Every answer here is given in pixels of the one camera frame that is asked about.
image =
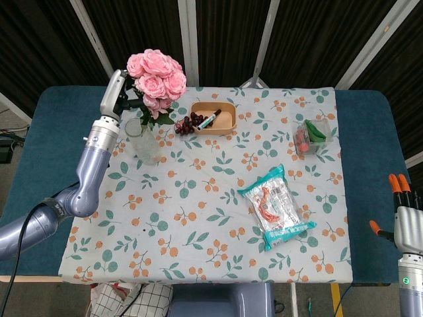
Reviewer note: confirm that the right silver orange-tipped robot hand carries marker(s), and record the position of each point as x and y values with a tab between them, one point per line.
404	218

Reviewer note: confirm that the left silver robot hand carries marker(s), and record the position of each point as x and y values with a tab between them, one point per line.
111	95

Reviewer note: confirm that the pink artificial rose bouquet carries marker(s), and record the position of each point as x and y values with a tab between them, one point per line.
158	77

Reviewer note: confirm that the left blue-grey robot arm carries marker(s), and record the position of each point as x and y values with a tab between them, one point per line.
79	185

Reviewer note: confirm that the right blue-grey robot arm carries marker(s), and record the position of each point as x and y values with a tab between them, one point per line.
410	284

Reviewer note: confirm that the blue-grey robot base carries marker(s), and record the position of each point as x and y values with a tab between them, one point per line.
221	300

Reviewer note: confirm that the clear textured glass vase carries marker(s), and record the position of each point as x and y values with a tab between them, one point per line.
142	142

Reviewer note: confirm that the teal blue table mat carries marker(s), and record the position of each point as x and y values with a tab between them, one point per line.
56	145

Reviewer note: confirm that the dark red artificial grapes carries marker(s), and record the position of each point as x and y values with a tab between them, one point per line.
187	123

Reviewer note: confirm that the green white marker pen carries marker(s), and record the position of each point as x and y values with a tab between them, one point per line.
208	121

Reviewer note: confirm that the tan rectangular paper tray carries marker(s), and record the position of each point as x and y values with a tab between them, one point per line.
228	119

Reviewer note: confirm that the clear box with red items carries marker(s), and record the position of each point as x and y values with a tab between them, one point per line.
312	137

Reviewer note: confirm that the teal snack food packet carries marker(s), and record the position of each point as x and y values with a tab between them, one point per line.
277	208

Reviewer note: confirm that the floral print tablecloth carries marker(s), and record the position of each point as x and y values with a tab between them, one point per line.
211	211

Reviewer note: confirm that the white grid-check bag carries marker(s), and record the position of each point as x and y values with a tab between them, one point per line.
132	300

